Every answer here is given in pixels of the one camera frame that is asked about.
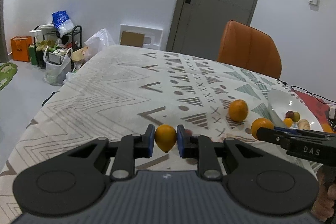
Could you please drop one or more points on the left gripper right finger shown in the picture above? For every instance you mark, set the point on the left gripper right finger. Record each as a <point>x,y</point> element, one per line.
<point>201,148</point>

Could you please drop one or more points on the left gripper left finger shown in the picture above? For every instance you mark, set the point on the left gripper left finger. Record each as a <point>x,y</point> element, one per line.
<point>129,148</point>

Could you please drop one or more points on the small yellow-orange fruit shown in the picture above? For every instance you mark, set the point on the small yellow-orange fruit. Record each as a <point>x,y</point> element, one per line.
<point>165,137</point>

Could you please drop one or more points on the large orange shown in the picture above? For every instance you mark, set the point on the large orange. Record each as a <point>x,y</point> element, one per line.
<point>238,110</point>

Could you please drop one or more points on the small red apple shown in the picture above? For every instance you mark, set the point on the small red apple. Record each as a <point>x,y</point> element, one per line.
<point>289,114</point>

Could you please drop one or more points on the right hand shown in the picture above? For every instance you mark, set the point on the right hand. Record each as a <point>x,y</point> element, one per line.
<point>323,205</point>

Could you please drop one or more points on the red orange mat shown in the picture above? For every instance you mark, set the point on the red orange mat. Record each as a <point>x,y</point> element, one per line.
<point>320,110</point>

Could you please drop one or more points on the green fruit in bowl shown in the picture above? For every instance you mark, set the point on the green fruit in bowl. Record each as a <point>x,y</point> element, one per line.
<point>296,117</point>

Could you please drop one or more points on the small orange in bowl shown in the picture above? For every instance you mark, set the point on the small orange in bowl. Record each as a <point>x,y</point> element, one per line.
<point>288,122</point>

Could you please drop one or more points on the patterned white tablecloth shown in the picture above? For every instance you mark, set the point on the patterned white tablecloth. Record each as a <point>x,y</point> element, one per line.
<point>122,90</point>

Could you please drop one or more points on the white ceramic bowl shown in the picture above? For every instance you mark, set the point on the white ceramic bowl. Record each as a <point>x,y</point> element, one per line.
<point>279,103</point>

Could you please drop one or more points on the white foam packaging board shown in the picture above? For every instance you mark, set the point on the white foam packaging board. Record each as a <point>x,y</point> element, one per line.
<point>143,37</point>

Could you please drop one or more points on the orange leather chair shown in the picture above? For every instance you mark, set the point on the orange leather chair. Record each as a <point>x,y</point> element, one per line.
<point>248,48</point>

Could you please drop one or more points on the clear plastic bag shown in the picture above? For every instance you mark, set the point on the clear plastic bag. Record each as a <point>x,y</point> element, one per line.
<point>99,41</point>

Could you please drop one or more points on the white plastic bag with items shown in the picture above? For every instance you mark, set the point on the white plastic bag with items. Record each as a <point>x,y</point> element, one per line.
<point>56,72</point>

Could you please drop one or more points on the black metal shelf rack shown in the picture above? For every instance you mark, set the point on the black metal shelf rack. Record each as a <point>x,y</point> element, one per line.
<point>47,32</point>

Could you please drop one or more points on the blue white plastic bag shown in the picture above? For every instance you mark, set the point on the blue white plastic bag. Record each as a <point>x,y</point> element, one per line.
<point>62,22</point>

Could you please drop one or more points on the green floor mat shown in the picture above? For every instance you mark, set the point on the green floor mat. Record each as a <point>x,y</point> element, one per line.
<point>7,72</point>

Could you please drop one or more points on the orange paper bag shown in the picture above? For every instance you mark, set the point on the orange paper bag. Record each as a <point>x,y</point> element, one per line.
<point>20,48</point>

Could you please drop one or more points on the white wall switch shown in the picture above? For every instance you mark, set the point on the white wall switch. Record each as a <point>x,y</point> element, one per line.
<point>313,2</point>

